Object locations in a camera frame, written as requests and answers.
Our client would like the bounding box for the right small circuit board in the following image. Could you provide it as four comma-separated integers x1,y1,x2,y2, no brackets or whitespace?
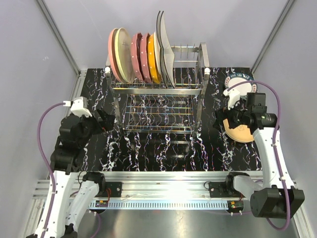
228,200,244,212

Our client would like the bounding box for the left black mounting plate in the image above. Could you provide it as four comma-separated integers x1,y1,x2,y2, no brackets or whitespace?
98,181,123,198

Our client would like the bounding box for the left small circuit board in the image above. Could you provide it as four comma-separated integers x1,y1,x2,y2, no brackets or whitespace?
95,200,108,208

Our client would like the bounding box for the beige tan round plate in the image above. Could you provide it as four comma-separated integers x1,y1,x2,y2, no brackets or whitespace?
223,119,254,143

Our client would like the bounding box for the aluminium frame post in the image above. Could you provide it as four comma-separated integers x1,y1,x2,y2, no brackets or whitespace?
261,0,296,53
34,0,87,77

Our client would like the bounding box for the stainless steel dish rack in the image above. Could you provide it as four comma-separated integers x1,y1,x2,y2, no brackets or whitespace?
105,43,211,136

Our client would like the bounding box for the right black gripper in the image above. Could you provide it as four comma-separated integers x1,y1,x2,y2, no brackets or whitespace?
212,98,251,133

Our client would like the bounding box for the small circuit board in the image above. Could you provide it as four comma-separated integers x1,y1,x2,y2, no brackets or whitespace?
228,200,244,212
95,200,108,208

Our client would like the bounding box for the left aluminium frame post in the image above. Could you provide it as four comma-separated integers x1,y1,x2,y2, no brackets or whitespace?
34,0,87,77

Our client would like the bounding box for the white plate behind yellow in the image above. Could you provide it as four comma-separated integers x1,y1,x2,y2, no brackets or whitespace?
154,32,161,75

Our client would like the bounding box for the right aluminium frame post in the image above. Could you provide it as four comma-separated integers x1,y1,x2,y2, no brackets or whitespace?
261,0,296,53

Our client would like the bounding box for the pink dotted plate right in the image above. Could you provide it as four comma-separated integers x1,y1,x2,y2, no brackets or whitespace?
140,33,152,83

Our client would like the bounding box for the black mounting plate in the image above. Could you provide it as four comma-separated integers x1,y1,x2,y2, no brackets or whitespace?
98,181,123,198
208,181,245,198

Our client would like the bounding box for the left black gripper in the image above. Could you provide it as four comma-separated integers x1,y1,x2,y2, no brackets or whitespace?
77,107,115,147

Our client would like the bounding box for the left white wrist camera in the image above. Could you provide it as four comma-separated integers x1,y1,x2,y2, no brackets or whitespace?
63,97,93,118

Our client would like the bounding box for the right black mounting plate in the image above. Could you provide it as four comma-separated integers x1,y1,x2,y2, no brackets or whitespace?
208,181,245,198

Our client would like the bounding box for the pink dotted plate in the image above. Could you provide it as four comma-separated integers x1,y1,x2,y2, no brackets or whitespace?
140,33,152,83
130,32,144,82

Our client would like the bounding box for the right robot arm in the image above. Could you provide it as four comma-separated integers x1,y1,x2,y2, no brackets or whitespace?
216,89,305,220

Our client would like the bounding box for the pink dotted plate left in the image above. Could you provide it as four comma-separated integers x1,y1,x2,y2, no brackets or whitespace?
130,32,144,82

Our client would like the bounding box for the cream round plate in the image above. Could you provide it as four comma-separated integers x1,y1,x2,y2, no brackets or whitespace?
114,28,135,83

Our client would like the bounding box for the pink round plate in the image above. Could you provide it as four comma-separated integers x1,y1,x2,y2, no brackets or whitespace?
108,28,123,82

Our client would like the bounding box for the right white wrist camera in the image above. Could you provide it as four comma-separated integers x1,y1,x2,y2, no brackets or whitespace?
223,89,240,110

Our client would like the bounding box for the yellow dotted plate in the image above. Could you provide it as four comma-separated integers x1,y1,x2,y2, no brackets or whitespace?
147,34,161,84

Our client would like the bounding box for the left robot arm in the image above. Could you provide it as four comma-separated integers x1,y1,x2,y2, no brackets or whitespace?
30,109,115,238

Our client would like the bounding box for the square black-rimmed plate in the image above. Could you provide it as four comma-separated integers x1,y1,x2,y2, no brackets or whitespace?
159,11,175,88
156,11,172,88

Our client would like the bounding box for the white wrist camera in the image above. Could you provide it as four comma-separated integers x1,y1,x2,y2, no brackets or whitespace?
223,89,240,110
63,97,93,118

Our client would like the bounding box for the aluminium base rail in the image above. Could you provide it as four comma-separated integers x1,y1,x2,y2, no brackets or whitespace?
32,171,298,210

